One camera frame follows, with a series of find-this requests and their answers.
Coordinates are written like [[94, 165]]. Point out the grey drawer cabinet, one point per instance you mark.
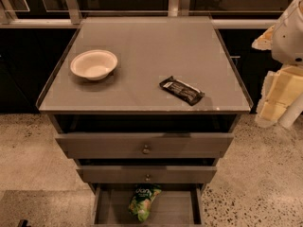
[[147, 53]]

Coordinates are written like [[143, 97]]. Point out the drawer metal knob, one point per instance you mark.
[[146, 149], [147, 178]]

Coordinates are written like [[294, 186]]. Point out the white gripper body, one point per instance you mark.
[[290, 37]]

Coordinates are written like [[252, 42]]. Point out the grey bottom drawer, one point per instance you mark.
[[178, 205]]

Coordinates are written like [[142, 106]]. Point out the grey top drawer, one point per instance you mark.
[[88, 136]]

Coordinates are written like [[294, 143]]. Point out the top drawer metal knob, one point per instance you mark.
[[146, 149]]

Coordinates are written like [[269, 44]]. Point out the metal railing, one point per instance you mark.
[[72, 13]]

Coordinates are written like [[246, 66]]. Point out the white paper bowl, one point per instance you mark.
[[94, 64]]

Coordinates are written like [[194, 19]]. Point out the grey drawer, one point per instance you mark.
[[178, 205], [88, 136], [134, 170]]

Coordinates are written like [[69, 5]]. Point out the dark object floor corner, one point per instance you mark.
[[22, 223]]

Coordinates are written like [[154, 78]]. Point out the white pillar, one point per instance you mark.
[[292, 113]]

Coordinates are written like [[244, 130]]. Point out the middle drawer metal knob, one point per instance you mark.
[[147, 178]]

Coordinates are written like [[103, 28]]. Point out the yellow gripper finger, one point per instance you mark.
[[264, 41], [280, 89]]

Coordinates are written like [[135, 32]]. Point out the black snack bar wrapper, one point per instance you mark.
[[182, 90]]

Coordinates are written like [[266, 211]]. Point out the grey middle drawer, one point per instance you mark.
[[134, 170]]

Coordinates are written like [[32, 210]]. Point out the green rice chip bag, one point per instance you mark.
[[141, 202]]

